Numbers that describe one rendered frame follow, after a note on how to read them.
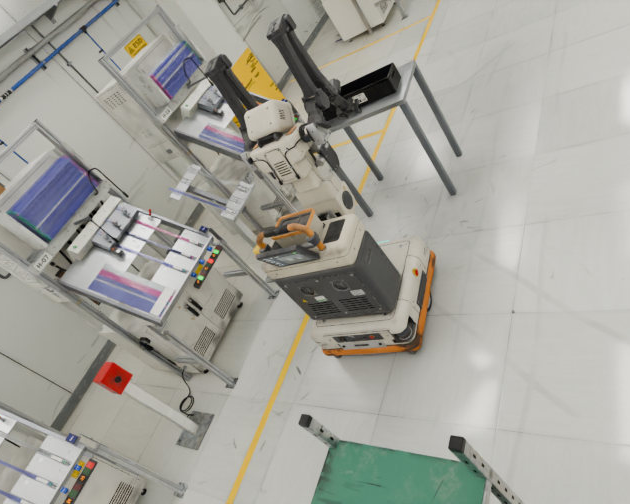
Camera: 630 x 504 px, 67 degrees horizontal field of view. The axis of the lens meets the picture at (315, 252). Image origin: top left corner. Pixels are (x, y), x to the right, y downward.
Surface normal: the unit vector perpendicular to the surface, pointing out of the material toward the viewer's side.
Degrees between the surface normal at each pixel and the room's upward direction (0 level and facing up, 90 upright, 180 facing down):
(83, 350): 90
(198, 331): 90
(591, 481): 0
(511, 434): 0
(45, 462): 47
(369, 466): 0
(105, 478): 90
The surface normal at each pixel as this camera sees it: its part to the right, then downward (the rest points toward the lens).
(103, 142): 0.76, -0.11
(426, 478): -0.55, -0.63
